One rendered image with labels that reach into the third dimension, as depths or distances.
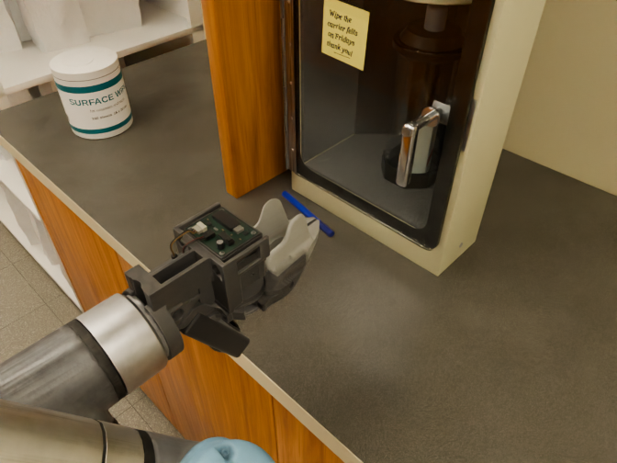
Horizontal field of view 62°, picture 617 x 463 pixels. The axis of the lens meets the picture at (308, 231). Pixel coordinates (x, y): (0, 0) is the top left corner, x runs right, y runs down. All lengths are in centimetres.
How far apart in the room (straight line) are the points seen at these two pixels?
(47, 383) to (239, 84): 57
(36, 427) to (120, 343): 15
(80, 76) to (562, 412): 98
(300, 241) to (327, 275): 28
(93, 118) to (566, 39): 91
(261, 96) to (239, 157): 11
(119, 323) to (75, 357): 4
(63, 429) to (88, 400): 13
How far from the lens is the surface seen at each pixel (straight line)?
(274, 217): 53
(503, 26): 62
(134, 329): 43
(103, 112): 116
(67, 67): 115
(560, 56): 107
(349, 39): 72
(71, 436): 30
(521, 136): 115
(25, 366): 43
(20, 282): 236
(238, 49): 83
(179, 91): 133
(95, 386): 43
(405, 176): 67
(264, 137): 93
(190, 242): 45
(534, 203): 101
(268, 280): 50
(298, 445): 86
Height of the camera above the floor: 152
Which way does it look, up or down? 42 degrees down
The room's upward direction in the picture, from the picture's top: straight up
